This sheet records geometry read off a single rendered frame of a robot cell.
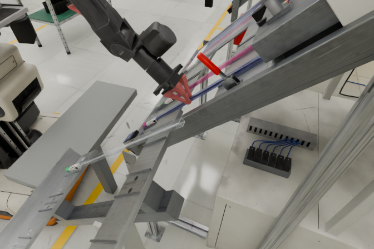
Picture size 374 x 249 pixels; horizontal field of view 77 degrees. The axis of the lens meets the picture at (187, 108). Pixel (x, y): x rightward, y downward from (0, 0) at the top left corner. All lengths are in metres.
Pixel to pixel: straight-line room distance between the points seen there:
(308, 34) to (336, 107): 0.86
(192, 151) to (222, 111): 1.18
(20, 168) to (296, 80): 0.97
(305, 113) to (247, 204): 0.54
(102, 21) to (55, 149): 0.64
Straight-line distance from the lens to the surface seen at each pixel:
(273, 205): 0.86
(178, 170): 1.60
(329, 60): 0.43
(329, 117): 1.21
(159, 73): 0.63
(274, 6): 0.49
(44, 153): 1.09
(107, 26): 0.59
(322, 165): 0.54
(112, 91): 1.25
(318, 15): 0.44
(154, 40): 0.59
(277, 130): 0.99
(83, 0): 0.58
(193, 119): 0.57
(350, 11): 0.42
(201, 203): 1.50
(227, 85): 0.51
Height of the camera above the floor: 1.36
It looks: 44 degrees down
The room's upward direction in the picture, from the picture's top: straight up
